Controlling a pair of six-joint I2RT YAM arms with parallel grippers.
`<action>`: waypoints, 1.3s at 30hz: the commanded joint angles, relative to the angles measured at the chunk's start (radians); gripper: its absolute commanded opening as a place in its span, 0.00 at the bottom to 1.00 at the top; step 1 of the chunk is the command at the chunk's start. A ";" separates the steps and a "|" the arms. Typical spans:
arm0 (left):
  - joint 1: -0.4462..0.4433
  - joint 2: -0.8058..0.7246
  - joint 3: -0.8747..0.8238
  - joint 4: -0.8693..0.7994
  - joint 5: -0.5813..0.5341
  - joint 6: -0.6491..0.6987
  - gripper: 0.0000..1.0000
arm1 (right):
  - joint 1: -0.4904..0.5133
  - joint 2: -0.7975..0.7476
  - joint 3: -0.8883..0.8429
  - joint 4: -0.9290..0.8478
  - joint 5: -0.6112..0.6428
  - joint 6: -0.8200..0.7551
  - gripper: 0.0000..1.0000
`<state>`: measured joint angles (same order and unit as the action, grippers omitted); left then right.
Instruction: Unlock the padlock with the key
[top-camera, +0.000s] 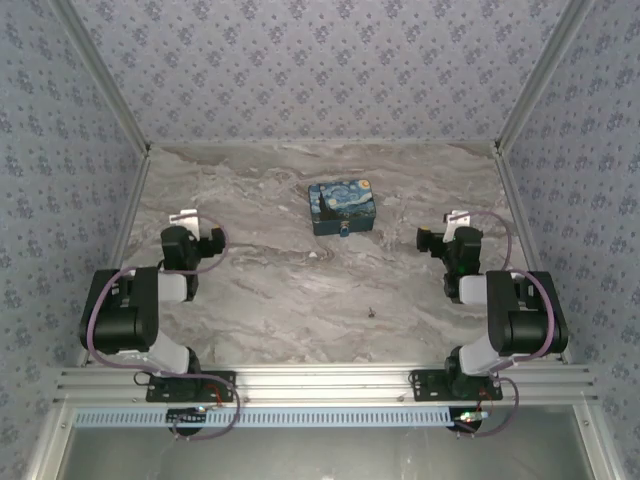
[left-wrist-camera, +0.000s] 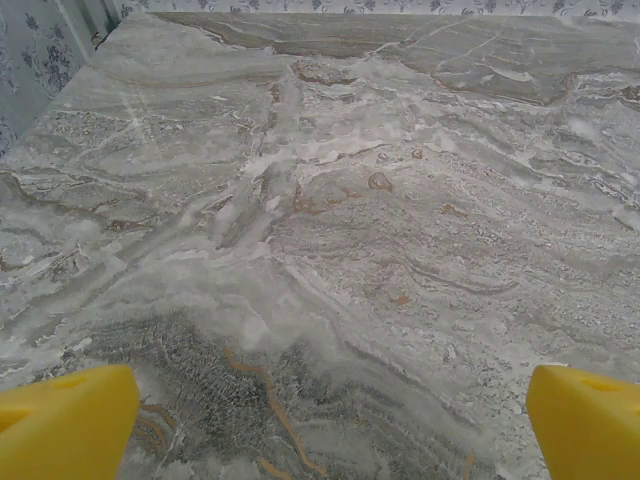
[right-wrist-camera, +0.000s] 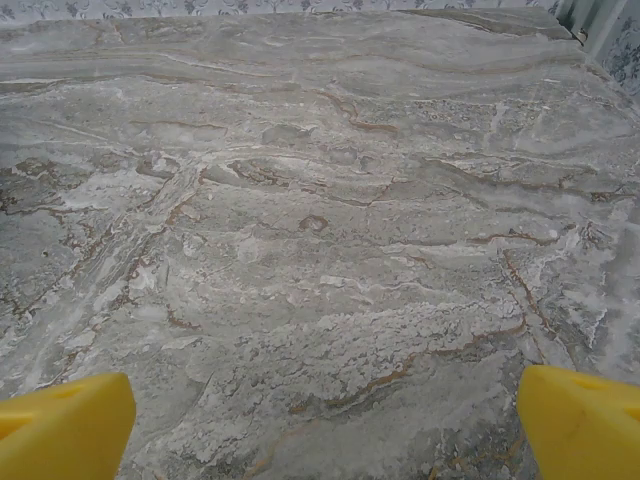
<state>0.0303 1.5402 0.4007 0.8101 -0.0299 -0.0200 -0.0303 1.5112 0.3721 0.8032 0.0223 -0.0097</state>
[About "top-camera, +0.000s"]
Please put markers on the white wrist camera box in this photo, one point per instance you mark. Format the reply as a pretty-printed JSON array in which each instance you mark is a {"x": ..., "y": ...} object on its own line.
[
  {"x": 457, "y": 220},
  {"x": 184, "y": 220}
]

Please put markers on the small circuit board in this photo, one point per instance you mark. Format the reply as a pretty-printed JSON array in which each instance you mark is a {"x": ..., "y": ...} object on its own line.
[
  {"x": 187, "y": 415},
  {"x": 470, "y": 416}
]

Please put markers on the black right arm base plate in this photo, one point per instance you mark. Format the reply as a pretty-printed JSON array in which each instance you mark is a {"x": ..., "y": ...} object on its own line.
[{"x": 425, "y": 386}]

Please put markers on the aluminium mounting rail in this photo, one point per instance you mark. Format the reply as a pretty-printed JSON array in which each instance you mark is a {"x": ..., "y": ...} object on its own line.
[{"x": 320, "y": 382}]

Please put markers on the aluminium frame leg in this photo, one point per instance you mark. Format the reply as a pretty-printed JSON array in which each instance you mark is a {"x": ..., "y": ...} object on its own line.
[
  {"x": 595, "y": 445},
  {"x": 47, "y": 445}
]

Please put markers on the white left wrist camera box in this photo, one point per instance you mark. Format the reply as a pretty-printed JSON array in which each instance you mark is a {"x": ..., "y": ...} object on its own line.
[{"x": 184, "y": 220}]

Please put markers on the aluminium frame post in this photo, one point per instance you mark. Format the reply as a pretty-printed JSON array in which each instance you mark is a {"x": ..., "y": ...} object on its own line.
[
  {"x": 100, "y": 75},
  {"x": 545, "y": 75}
]

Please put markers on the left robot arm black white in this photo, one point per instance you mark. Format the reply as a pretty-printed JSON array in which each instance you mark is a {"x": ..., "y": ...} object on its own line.
[{"x": 120, "y": 320}]

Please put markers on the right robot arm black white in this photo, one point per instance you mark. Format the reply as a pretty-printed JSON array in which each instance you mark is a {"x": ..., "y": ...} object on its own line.
[{"x": 525, "y": 325}]

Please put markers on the starry night painted box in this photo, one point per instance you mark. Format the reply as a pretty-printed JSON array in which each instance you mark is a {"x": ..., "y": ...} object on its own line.
[{"x": 340, "y": 200}]

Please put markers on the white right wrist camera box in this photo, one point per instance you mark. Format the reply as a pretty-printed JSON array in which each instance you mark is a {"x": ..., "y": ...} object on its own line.
[{"x": 457, "y": 220}]

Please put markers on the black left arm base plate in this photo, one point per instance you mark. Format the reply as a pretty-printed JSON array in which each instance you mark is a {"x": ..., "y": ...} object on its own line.
[{"x": 222, "y": 382}]

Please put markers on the aluminium table side rail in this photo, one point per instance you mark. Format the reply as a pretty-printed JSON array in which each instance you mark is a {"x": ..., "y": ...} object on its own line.
[
  {"x": 520, "y": 225},
  {"x": 131, "y": 225}
]

